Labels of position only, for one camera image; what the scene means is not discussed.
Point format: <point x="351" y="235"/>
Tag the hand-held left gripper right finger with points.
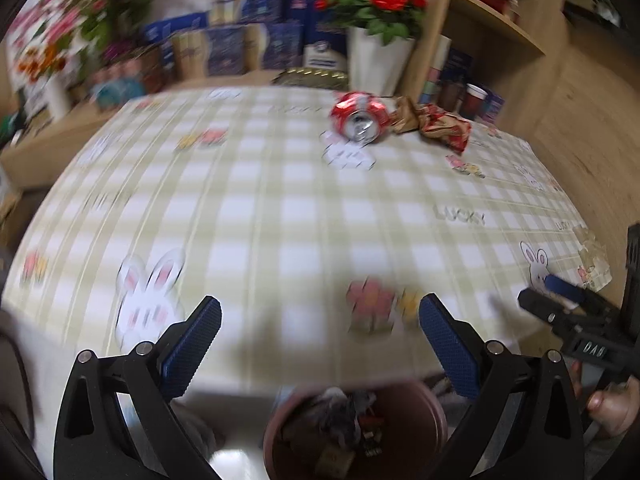
<point x="450" y="347"/>

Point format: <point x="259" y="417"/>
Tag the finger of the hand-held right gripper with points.
<point x="542" y="306"/>
<point x="565" y="285"/>

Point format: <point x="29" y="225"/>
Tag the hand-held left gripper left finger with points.
<point x="192" y="347"/>

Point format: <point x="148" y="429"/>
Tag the clear plastic wrapper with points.
<point x="595" y="260"/>

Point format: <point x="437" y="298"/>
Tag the brown plastic bin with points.
<point x="435" y="430"/>

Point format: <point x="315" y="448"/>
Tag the red gold snack wrapper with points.
<point x="442" y="127"/>

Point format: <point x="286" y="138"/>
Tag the crushed red drink can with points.
<point x="357" y="115"/>

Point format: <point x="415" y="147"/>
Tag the person's right hand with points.
<point x="612" y="407"/>

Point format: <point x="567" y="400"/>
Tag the checked rabbit print tablecloth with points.
<point x="300" y="220"/>

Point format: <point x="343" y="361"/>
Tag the purple box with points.
<point x="494" y="107"/>

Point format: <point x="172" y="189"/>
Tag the red paper cup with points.
<point x="473" y="102"/>

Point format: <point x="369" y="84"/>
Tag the brown glass cup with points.
<point x="451" y="96"/>

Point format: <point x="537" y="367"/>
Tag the blue printed box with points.
<point x="459" y="65"/>

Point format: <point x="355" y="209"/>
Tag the stack of pastel paper cups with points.
<point x="434" y="70"/>

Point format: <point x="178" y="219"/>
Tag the wooden shelf unit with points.
<point x="500" y="40"/>

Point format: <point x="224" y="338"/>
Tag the white vase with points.
<point x="57" y="97"/>

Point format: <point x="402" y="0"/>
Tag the gold and blue gift box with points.
<point x="210" y="55"/>
<point x="245" y="2"/>
<point x="275" y="47"/>

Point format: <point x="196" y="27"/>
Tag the gold tray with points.
<point x="310" y="77"/>

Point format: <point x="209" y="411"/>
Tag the red roses in white pot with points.
<point x="375" y="60"/>

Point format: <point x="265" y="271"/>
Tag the blue and white carton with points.
<point x="325" y="52"/>

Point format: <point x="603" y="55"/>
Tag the blue tissue box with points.
<point x="175" y="27"/>

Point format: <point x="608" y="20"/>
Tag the orange flowers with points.
<point x="42" y="62"/>

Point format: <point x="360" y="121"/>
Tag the dark blue labelled box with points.
<point x="297" y="10"/>

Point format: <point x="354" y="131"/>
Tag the pink blossom plant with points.
<point x="100" y="0"/>

